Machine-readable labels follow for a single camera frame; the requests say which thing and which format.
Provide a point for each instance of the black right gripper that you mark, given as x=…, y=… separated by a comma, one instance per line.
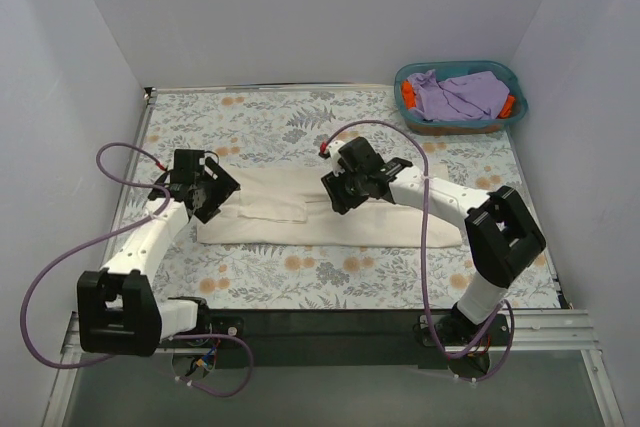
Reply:
x=336, y=191

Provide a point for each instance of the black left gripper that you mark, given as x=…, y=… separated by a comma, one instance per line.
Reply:
x=218, y=190

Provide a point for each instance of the cream white t shirt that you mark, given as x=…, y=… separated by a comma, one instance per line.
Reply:
x=289, y=206

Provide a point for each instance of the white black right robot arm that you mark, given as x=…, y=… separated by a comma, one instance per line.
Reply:
x=504, y=238

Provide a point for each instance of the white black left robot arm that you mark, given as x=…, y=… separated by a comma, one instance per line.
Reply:
x=118, y=312

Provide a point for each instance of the teal plastic laundry basket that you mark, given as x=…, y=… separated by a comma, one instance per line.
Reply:
x=448, y=69

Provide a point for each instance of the lavender purple t shirt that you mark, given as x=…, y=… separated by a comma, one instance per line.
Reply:
x=474, y=97

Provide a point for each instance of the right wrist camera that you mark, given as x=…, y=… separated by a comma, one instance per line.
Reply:
x=330, y=151

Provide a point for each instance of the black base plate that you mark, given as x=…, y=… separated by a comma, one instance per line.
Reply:
x=229, y=351

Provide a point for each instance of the aluminium frame rail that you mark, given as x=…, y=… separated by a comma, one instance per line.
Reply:
x=528, y=329

